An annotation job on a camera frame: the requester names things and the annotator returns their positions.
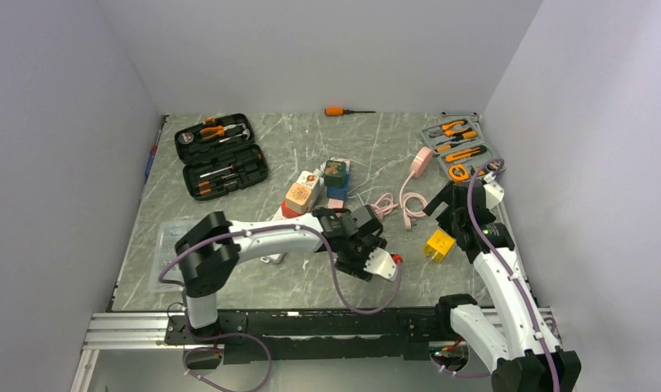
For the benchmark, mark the white lion print adapter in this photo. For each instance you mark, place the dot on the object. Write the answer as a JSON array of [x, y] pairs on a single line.
[[310, 179]]

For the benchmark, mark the dark green cube adapter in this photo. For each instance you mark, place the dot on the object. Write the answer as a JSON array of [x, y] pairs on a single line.
[[335, 173]]

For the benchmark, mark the loose orange screwdriver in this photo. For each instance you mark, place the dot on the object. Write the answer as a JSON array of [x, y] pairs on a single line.
[[339, 111]]

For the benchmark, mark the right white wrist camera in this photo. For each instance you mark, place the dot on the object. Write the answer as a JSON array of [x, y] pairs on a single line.
[[494, 192]]

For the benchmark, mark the beige cube adapter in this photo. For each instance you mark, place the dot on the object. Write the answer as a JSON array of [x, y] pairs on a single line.
[[299, 198]]

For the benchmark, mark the orange black combination pliers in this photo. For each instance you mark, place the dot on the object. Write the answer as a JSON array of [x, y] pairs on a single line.
[[450, 129]]

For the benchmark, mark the orange black utility knife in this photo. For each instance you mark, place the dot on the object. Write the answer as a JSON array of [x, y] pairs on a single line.
[[465, 154]]

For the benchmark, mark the blue cube adapter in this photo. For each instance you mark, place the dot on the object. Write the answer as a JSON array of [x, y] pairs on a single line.
[[339, 193]]

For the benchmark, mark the white multicolour power strip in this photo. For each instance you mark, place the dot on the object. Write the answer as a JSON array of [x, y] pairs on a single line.
[[278, 216]]

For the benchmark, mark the clear plastic screw box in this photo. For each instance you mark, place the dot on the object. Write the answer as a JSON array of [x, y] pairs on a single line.
[[168, 234]]

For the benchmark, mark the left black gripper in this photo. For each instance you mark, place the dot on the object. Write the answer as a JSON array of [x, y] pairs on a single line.
[[356, 269]]

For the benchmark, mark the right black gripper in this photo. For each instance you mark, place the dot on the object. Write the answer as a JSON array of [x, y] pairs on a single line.
[[446, 195]]

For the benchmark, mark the grey plastic tool case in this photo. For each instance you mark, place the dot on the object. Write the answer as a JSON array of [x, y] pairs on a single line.
[[458, 146]]

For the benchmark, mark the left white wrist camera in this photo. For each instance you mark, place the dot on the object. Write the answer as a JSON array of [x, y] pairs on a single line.
[[383, 264]]

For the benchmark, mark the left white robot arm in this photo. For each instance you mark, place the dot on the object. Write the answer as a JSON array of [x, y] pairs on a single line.
[[209, 252]]

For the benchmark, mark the black plastic tool case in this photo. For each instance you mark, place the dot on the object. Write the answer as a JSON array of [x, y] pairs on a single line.
[[220, 157]]

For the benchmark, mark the yellow cube socket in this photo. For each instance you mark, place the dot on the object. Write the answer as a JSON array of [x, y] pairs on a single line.
[[438, 246]]

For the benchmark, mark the red cube adapter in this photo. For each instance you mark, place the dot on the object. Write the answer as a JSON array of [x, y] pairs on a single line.
[[287, 212]]

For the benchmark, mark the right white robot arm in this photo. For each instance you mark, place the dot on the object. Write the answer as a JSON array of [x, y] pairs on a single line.
[[523, 354]]

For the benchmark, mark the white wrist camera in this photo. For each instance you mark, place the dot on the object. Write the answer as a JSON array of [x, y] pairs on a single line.
[[383, 264], [494, 192]]

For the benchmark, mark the orange tape measure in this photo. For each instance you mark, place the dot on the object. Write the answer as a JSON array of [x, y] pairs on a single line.
[[458, 173]]

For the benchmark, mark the orange handled screwdriver upper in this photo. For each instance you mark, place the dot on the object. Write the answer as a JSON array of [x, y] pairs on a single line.
[[457, 140]]

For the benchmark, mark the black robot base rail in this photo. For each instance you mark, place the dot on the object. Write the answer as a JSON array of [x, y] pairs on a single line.
[[244, 336]]

